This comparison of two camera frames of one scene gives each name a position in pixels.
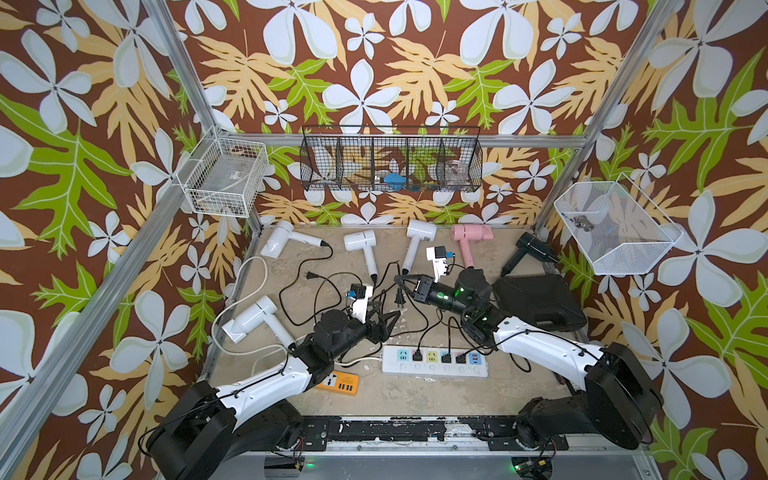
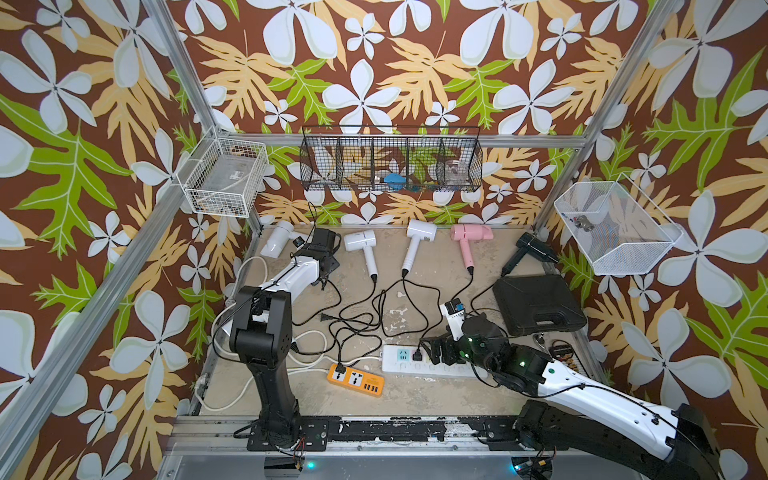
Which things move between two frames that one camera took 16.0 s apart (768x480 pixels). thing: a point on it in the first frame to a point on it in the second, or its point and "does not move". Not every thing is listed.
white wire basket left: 225,177 does not move
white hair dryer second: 363,240 does not move
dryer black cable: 417,354 does not move
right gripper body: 441,297 to 459,350
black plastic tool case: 544,303 does not move
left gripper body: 373,334 to 333,262
